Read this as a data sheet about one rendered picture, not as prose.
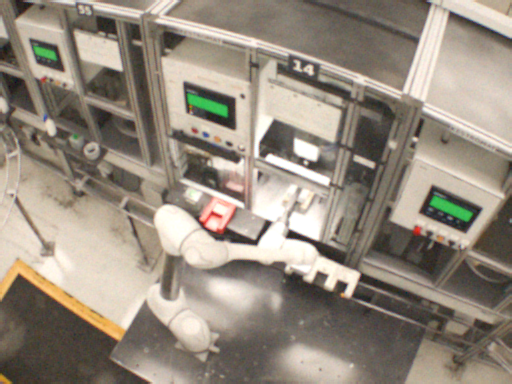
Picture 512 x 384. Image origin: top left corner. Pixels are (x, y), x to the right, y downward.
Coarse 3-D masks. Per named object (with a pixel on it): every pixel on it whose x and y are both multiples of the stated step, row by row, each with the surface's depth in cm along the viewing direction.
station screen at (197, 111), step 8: (200, 96) 206; (208, 96) 204; (192, 104) 213; (224, 104) 203; (192, 112) 218; (200, 112) 215; (208, 112) 212; (208, 120) 217; (216, 120) 214; (224, 120) 212
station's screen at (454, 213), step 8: (432, 200) 187; (440, 200) 185; (448, 200) 182; (432, 208) 191; (440, 208) 188; (448, 208) 186; (456, 208) 183; (464, 208) 181; (432, 216) 195; (440, 216) 192; (448, 216) 189; (456, 216) 187; (464, 216) 184; (472, 216) 182; (456, 224) 191; (464, 224) 188
